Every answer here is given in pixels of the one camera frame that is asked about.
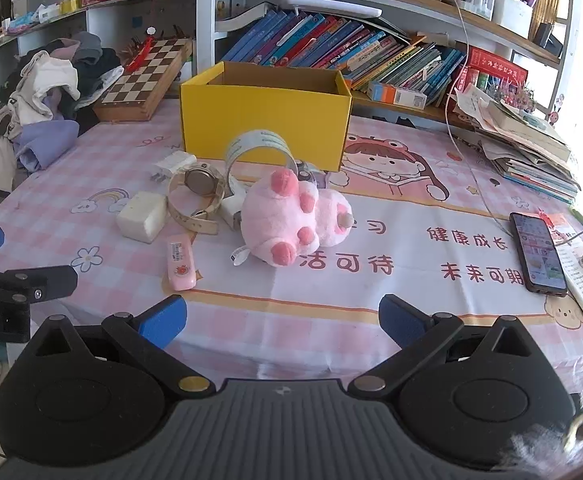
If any pile of clothes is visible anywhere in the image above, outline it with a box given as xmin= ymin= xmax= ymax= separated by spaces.
xmin=0 ymin=50 xmax=81 ymax=192

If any wooden chessboard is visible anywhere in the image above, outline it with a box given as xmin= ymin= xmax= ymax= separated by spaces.
xmin=93 ymin=37 xmax=193 ymax=122

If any small white adapter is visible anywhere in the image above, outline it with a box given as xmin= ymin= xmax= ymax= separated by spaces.
xmin=220 ymin=195 xmax=245 ymax=231

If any pink plush toy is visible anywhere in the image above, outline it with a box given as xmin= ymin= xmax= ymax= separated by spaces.
xmin=232 ymin=167 xmax=357 ymax=267

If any stack of books and papers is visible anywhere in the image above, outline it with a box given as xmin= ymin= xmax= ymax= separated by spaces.
xmin=446 ymin=85 xmax=583 ymax=204

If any white plug charger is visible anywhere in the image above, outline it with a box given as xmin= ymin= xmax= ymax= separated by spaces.
xmin=150 ymin=150 xmax=198 ymax=184

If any clear tape roll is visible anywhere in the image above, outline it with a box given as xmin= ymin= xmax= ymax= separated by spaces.
xmin=224 ymin=129 xmax=299 ymax=201

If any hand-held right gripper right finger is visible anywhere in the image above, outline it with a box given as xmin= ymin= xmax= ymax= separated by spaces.
xmin=347 ymin=294 xmax=562 ymax=399

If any yellow cardboard box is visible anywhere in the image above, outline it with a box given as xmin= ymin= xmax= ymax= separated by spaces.
xmin=180 ymin=61 xmax=353 ymax=173

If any small pink plastic case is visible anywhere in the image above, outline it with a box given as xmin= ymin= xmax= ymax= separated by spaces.
xmin=166 ymin=234 xmax=198 ymax=291

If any white pen holder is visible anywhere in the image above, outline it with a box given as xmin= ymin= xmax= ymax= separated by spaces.
xmin=491 ymin=0 xmax=535 ymax=39

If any white desk shelf unit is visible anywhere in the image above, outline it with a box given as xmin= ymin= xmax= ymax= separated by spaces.
xmin=0 ymin=0 xmax=575 ymax=126

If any dark green garment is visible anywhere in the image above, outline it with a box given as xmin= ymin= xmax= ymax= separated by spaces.
xmin=56 ymin=45 xmax=123 ymax=111

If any black small box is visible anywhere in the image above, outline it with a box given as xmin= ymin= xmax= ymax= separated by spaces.
xmin=533 ymin=22 xmax=565 ymax=57

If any pink checked printed table mat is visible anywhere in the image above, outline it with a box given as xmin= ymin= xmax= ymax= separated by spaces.
xmin=0 ymin=97 xmax=583 ymax=397

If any white cable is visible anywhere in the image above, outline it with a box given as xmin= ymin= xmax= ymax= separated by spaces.
xmin=440 ymin=0 xmax=518 ymax=237

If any pink garment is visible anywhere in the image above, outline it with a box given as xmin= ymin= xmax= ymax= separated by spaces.
xmin=48 ymin=42 xmax=80 ymax=61

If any red tassel ornament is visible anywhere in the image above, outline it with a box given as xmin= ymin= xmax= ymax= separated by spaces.
xmin=124 ymin=26 xmax=157 ymax=74

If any row of colourful books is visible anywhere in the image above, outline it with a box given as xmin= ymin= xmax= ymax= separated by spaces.
xmin=220 ymin=9 xmax=467 ymax=107

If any grey garment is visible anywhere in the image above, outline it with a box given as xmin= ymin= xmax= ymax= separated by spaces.
xmin=72 ymin=31 xmax=103 ymax=52

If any white fluffy cloth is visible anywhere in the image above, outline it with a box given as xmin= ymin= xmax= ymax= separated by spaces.
xmin=509 ymin=347 xmax=583 ymax=467

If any orange and white small box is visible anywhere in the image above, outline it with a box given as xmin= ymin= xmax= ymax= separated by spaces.
xmin=367 ymin=82 xmax=428 ymax=110

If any white folded cloth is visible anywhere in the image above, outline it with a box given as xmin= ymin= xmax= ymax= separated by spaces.
xmin=100 ymin=66 xmax=125 ymax=93

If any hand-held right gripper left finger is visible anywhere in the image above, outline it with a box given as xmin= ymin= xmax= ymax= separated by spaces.
xmin=16 ymin=294 xmax=217 ymax=398

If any white square charger block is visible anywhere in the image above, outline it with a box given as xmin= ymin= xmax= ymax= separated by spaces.
xmin=116 ymin=191 xmax=168 ymax=244

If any beige strap watch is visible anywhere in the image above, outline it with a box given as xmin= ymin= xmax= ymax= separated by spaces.
xmin=168 ymin=162 xmax=245 ymax=235

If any lilac garment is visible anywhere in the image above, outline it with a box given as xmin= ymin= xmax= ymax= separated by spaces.
xmin=14 ymin=120 xmax=80 ymax=174

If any white desk lamp bar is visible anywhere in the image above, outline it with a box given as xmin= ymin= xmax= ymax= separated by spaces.
xmin=280 ymin=0 xmax=383 ymax=20

